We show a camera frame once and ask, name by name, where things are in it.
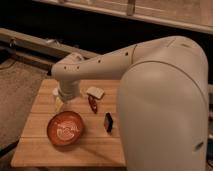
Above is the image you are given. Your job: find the blue object at right edge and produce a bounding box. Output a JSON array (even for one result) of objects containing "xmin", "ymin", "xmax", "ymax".
[{"xmin": 207, "ymin": 139, "xmax": 213, "ymax": 160}]

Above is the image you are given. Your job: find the dark rectangular eraser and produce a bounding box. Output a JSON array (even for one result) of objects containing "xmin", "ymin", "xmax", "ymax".
[{"xmin": 104, "ymin": 113, "xmax": 113, "ymax": 133}]

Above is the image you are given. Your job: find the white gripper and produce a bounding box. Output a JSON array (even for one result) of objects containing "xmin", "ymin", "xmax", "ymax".
[{"xmin": 58, "ymin": 81, "xmax": 80, "ymax": 101}]

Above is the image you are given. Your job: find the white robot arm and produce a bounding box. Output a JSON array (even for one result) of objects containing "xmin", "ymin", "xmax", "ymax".
[{"xmin": 51, "ymin": 36, "xmax": 209, "ymax": 171}]

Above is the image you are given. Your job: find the wooden board table top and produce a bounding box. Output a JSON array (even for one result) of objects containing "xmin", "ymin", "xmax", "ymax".
[{"xmin": 11, "ymin": 79, "xmax": 125, "ymax": 167}]

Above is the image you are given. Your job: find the red chili pepper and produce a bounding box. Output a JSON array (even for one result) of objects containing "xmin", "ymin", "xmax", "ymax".
[{"xmin": 88, "ymin": 95, "xmax": 98, "ymax": 114}]

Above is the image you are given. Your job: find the white sponge block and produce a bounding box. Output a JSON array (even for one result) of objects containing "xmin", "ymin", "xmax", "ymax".
[{"xmin": 86, "ymin": 86, "xmax": 104, "ymax": 99}]

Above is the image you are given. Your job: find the red ceramic bowl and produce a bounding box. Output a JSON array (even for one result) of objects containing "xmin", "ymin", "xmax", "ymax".
[{"xmin": 47, "ymin": 111, "xmax": 85, "ymax": 146}]

